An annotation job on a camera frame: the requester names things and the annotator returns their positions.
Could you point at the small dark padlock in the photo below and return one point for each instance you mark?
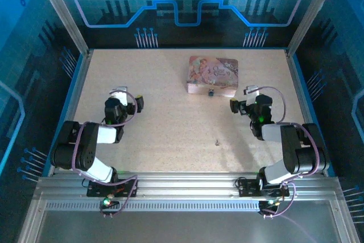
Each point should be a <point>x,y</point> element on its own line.
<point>211,92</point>

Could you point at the pink illustrated tin box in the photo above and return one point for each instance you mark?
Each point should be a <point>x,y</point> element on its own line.
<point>211,72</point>

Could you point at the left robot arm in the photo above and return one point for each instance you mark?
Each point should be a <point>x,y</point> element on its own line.
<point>85,146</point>

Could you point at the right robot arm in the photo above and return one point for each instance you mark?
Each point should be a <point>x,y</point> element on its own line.
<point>290,146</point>

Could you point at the blue table edge trim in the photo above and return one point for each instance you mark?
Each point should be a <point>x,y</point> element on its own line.
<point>64,112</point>

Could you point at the small lit controller board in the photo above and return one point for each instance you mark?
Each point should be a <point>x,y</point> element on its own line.
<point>270,204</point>
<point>109,203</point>

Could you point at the grey metal cover panel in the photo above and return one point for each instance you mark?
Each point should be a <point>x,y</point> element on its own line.
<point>182,227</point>

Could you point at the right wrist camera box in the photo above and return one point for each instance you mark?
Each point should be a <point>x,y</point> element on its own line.
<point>252,96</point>

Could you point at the aluminium table side rail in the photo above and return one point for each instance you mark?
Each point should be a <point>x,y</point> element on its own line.
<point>79,95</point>
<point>298,89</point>

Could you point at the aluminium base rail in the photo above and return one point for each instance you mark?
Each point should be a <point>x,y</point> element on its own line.
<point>185,183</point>

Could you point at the aluminium frame post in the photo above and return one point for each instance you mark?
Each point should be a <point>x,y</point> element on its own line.
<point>62,12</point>
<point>312,12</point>

